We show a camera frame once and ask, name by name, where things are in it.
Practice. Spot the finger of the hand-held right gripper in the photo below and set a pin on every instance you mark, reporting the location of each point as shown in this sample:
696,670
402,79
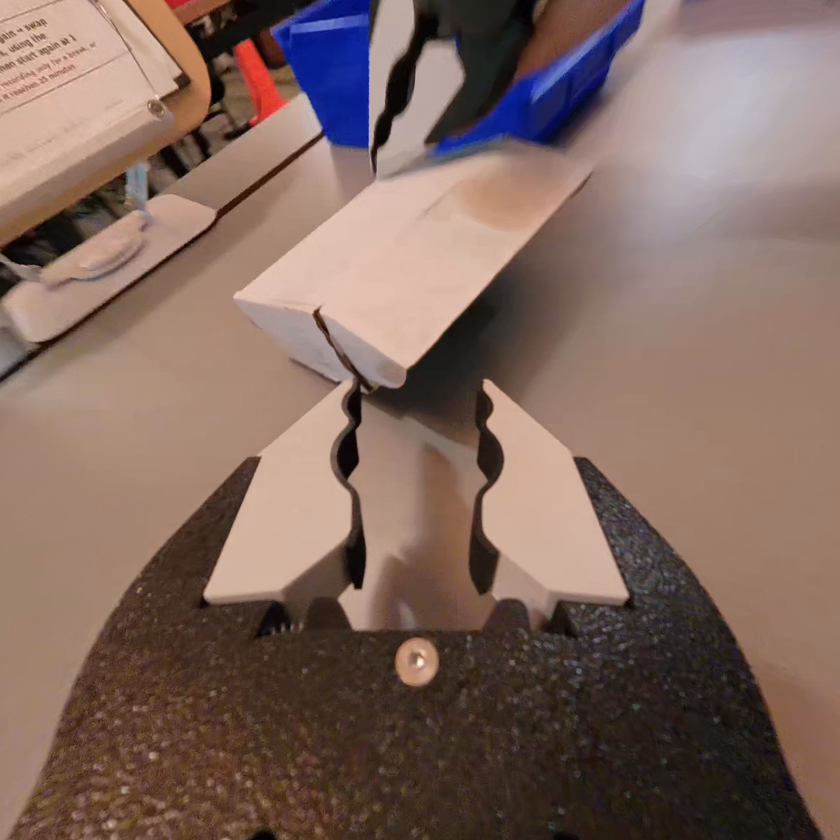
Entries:
426,98
489,59

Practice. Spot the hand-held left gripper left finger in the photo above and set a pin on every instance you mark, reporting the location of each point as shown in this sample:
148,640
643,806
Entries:
289,512

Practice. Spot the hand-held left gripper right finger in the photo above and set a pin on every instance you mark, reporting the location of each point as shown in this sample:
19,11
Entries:
551,518

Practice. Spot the blue plastic bin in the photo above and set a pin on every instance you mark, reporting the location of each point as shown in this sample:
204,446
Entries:
328,79

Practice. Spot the white cardboard box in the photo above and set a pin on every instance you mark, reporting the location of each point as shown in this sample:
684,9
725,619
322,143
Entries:
407,262

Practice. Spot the grey desk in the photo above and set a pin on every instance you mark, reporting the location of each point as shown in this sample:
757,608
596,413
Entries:
689,328

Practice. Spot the orange cone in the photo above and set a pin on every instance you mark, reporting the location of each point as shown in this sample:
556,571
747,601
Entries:
259,85

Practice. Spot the adjoining grey table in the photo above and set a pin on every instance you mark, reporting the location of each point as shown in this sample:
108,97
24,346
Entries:
262,157

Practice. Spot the instruction sheet on stand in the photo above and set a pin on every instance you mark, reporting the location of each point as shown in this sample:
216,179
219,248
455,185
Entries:
190,59

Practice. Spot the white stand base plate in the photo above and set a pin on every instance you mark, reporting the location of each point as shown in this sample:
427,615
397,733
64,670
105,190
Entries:
98,275

